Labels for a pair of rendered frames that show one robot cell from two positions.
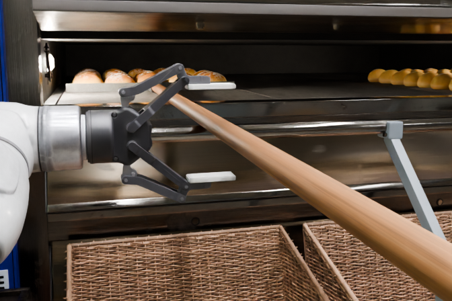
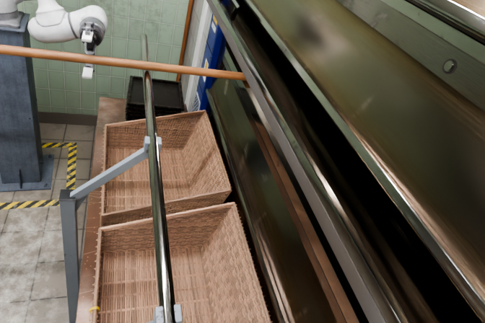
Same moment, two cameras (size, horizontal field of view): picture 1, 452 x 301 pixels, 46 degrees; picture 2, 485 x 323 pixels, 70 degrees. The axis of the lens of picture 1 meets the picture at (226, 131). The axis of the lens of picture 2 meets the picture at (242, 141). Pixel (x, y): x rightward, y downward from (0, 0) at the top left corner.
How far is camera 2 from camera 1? 1.67 m
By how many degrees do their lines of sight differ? 76
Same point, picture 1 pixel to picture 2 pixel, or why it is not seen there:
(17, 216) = (39, 32)
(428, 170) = (282, 280)
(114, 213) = not seen: hidden behind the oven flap
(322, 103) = (272, 148)
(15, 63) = not seen: hidden behind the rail
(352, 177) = (257, 213)
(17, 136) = (75, 19)
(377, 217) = not seen: outside the picture
